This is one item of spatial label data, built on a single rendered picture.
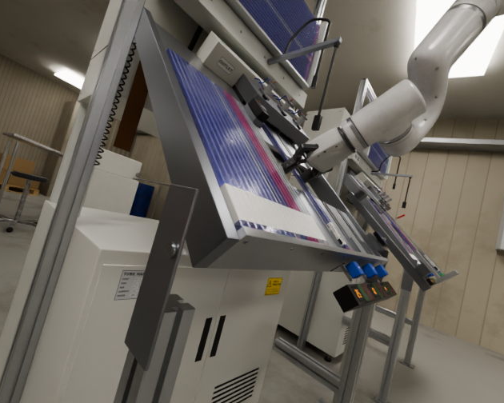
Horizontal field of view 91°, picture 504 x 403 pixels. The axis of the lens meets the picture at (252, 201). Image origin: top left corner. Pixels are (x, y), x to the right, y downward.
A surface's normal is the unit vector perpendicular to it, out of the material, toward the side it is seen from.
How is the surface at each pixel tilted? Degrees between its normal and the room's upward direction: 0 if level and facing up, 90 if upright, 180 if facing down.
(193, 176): 90
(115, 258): 90
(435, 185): 90
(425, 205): 90
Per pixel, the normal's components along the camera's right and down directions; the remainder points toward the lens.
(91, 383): 0.73, 0.15
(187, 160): -0.64, -0.22
